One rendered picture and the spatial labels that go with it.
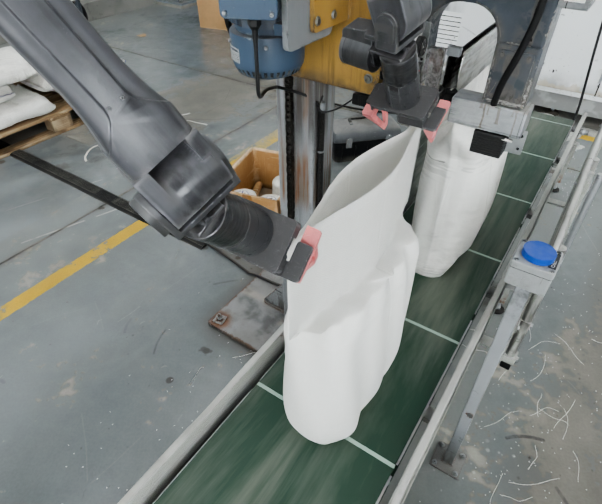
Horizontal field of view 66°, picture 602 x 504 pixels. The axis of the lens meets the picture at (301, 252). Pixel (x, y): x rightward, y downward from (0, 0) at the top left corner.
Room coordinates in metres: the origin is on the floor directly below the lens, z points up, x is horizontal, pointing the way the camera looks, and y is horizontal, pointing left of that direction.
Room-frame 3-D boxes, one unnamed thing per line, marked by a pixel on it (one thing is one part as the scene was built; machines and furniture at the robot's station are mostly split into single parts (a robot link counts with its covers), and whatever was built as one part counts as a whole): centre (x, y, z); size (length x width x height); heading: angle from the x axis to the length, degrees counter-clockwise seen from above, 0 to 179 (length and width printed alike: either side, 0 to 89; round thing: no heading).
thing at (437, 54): (0.95, -0.27, 1.08); 0.03 x 0.01 x 0.13; 56
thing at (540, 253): (0.67, -0.46, 0.84); 0.06 x 0.06 x 0.02
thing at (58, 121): (3.17, 1.95, 0.07); 1.20 x 0.82 x 0.14; 146
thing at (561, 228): (1.23, -0.87, 0.54); 1.05 x 0.02 x 0.41; 146
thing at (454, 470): (0.67, -0.46, 0.01); 0.09 x 0.09 x 0.02; 56
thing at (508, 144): (0.86, -0.40, 0.98); 0.09 x 0.05 x 0.05; 56
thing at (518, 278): (0.67, -0.46, 0.81); 0.08 x 0.08 x 0.06; 56
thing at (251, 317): (1.31, 0.06, 0.10); 0.50 x 0.42 x 0.20; 146
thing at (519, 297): (0.67, -0.46, 0.39); 0.03 x 0.03 x 0.78; 56
